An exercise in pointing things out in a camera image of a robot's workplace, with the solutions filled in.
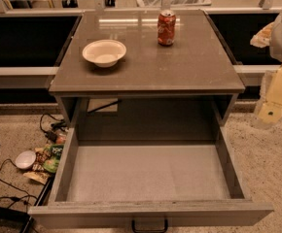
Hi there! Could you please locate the white bowl on cabinet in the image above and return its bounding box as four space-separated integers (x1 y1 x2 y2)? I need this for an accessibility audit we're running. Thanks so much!
82 40 126 68

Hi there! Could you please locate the grey top drawer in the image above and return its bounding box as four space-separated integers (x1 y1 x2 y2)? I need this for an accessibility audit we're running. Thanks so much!
27 98 275 233

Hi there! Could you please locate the black power adapter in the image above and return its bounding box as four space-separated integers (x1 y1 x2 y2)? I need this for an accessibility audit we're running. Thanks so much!
45 131 57 143

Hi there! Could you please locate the red soda can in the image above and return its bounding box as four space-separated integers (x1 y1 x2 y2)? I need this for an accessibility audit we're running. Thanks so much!
158 10 176 46

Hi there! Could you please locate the grey drawer cabinet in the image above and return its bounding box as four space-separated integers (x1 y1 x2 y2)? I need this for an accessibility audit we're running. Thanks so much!
50 10 244 119

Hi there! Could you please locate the black stand frame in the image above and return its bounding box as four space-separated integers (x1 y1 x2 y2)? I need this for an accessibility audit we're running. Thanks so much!
0 178 53 233

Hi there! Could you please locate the green snack bag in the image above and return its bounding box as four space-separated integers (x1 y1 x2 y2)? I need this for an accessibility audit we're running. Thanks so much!
43 144 64 174

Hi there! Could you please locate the brown snack wrapper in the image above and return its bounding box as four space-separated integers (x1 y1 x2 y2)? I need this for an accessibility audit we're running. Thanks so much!
23 171 50 184

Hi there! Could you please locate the white bowl on floor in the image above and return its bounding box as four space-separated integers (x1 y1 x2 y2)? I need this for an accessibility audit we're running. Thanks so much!
15 150 36 170

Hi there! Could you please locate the black cable on floor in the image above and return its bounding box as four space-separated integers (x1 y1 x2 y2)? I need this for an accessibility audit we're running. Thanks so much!
0 158 39 209

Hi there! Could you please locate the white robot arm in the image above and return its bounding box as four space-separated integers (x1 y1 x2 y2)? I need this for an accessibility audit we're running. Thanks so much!
250 11 282 129

